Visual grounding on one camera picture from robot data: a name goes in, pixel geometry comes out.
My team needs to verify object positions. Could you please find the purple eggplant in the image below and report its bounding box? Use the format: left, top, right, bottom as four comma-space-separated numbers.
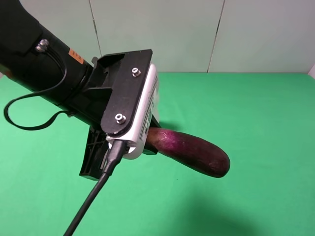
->
156, 128, 230, 178

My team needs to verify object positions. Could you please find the black left camera cable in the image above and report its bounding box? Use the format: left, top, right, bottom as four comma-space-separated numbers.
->
63, 139, 127, 236

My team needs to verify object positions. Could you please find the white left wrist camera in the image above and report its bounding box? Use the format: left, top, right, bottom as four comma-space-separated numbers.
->
106, 63, 159, 160

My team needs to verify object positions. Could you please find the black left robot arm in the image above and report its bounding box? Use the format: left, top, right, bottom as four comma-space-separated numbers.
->
0, 0, 159, 180

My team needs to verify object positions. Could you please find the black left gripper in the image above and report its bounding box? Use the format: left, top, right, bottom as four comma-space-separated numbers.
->
66, 56, 160, 181

